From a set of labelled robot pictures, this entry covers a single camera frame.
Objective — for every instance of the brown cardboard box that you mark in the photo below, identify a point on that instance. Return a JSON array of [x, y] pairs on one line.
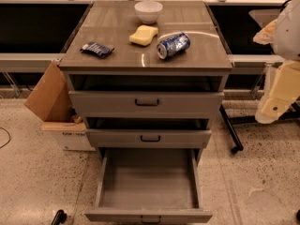
[[50, 102]]

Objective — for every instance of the white ceramic bowl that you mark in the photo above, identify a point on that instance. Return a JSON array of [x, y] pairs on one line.
[[148, 11]]

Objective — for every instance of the blue pepsi can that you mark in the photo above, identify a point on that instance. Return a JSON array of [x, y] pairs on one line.
[[172, 46]]

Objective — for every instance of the grey drawer cabinet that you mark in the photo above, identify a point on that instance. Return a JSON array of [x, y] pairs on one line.
[[203, 67]]

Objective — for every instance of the grey middle drawer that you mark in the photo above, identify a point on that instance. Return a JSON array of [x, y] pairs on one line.
[[142, 138]]

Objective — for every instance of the black wheel at bottom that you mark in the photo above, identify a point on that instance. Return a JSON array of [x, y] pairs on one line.
[[60, 217]]

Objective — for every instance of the yellow sponge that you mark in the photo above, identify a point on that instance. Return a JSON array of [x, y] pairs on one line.
[[143, 35]]

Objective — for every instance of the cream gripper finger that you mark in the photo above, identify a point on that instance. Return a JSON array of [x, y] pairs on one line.
[[281, 90], [266, 35]]

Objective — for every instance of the grey top drawer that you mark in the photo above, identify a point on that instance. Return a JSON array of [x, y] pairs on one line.
[[146, 104]]

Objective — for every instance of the dark blue snack packet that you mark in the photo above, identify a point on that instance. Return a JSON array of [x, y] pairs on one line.
[[98, 50]]

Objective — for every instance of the black table stand legs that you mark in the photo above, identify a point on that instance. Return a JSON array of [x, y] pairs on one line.
[[292, 113]]

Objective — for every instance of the grey open bottom drawer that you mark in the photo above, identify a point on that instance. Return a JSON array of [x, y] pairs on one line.
[[149, 186]]

